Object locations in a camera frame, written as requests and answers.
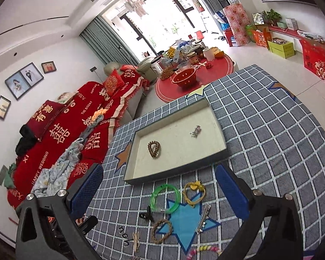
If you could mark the floral light blue cloth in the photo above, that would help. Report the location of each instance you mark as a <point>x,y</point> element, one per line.
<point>61,165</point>

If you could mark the red plastic stool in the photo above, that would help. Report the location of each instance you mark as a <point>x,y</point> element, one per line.
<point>228,36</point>

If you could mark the small red framed photo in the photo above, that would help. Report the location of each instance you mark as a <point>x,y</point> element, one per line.
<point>48,67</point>

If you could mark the silver metal hair clip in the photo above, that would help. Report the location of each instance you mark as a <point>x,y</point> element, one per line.
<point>203,219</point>

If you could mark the framed couple photo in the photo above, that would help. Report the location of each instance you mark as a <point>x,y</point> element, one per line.
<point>31,73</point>

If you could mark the orange bowl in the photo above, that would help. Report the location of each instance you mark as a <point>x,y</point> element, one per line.
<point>220,53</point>

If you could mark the small white box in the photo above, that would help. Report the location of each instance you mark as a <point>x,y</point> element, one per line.
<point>291,23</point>

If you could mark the round red table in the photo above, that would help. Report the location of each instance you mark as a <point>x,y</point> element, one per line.
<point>219,67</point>

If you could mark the red patterned wrapped bundle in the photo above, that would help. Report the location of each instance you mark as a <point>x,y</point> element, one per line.
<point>237,24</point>

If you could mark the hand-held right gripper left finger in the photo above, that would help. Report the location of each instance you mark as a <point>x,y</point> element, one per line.
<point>88,188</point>

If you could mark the black hairpins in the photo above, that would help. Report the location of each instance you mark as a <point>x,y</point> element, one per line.
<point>123,234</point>

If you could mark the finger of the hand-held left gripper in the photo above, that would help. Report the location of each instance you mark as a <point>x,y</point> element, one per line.
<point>87,224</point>

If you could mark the framed portrait photo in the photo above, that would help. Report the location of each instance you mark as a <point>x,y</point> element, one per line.
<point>16,86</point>

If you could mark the red plastic colander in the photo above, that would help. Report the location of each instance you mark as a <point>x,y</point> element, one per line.
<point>184,77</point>

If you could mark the red orange gift box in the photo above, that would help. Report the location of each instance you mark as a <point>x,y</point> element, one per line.
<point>261,38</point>

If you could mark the glass jar black lid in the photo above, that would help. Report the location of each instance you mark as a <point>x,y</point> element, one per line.
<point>156,67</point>

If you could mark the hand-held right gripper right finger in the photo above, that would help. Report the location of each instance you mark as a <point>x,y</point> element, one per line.
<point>231,192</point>

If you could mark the grey green curtain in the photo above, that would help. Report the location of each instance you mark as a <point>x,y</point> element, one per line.
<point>108,43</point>

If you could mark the small silver rhinestone ornament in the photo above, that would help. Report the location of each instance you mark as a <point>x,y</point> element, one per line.
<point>195,131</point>

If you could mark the translucent green bangle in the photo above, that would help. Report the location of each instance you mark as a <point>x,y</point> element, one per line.
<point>155,195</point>

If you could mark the large red printed box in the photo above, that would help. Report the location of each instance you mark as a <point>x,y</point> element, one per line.
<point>318,62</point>

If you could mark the shallow grey cardboard tray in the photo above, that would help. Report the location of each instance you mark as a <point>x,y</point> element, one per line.
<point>176,140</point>

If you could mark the white mug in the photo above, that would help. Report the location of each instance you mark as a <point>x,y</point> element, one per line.
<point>209,54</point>

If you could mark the black framed pale picture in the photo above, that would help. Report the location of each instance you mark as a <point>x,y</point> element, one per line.
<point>1,107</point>

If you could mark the red wall ledge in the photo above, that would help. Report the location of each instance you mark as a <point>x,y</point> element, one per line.
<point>289,32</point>

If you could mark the small red embroidered cushion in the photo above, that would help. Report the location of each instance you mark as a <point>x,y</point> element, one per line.
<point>113,82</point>

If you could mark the red covered sofa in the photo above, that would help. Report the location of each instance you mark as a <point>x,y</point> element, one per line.
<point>70,119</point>

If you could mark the grey knitted scarf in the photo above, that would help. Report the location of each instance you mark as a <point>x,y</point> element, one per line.
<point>93,126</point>

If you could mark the hanging laundry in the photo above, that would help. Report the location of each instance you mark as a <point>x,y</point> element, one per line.
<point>136,5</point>

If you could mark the blue white box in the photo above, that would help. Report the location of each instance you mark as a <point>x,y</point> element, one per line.
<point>221,19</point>

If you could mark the green cloth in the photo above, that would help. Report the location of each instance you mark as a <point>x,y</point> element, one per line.
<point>9,176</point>

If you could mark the black clothes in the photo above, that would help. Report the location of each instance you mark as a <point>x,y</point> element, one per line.
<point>25,139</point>

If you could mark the small wooden clip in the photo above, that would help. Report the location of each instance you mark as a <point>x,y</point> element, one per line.
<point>136,241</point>

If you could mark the black claw hair clip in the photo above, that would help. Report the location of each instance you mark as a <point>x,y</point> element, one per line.
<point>147,214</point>

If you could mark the green potted plant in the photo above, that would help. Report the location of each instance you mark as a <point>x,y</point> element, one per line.
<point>271,16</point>

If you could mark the yellow green gift box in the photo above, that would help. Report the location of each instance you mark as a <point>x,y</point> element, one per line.
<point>281,48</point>

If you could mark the large red cushion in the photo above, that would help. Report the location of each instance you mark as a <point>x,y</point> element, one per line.
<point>44,117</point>

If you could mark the beige sofa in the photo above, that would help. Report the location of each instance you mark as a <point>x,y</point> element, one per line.
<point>149,69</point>

